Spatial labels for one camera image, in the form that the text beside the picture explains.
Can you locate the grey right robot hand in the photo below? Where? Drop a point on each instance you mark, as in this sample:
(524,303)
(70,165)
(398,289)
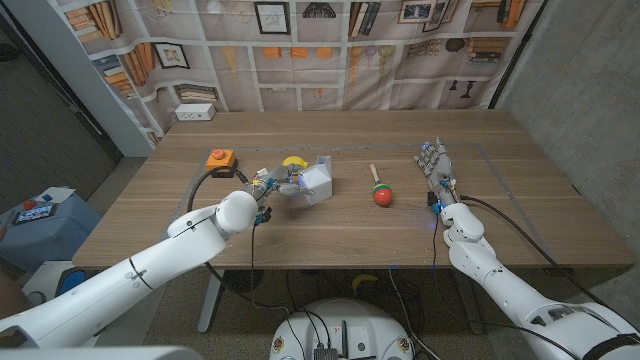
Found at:
(439,170)

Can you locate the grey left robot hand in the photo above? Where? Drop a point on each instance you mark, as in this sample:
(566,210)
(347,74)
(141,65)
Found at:
(280,180)

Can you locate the white milk carton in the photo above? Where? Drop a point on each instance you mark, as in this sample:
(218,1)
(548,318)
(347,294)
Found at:
(319,182)

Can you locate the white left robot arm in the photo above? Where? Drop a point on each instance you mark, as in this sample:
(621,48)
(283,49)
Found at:
(125,280)

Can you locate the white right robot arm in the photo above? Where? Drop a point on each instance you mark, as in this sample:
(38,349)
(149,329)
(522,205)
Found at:
(515,295)

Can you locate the yellow toy lemon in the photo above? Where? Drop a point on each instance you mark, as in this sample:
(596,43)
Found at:
(295,161)

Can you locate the orange box with red button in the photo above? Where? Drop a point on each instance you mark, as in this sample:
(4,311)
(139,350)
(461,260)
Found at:
(220,159)

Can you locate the black round floor fan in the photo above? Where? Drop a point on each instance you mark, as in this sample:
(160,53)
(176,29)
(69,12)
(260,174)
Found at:
(243,280)

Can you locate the white power strip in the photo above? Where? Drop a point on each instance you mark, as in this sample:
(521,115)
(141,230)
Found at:
(194,112)

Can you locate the printed bookshelf backdrop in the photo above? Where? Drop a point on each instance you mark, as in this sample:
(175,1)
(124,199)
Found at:
(320,70)

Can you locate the yellow object under table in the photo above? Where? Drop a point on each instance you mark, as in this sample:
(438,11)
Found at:
(364,280)

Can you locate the grey table leg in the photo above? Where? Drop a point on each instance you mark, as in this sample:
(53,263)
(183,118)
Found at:
(469,300)

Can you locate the black backdrop stand pole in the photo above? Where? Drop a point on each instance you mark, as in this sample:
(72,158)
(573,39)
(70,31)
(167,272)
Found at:
(517,55)

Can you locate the white table leg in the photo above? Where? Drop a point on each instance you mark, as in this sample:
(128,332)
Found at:
(211,305)

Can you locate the white robot torso base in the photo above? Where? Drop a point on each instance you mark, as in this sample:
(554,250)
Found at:
(345,325)

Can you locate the blue-grey storage bin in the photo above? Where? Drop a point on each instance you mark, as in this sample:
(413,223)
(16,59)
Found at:
(55,240)

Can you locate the black smartphone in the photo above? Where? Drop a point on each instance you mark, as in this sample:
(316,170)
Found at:
(35,214)

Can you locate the white and blue floor panel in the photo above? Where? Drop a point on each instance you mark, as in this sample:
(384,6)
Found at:
(47,280)

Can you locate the person's leg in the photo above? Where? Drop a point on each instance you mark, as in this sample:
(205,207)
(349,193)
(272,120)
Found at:
(10,300)

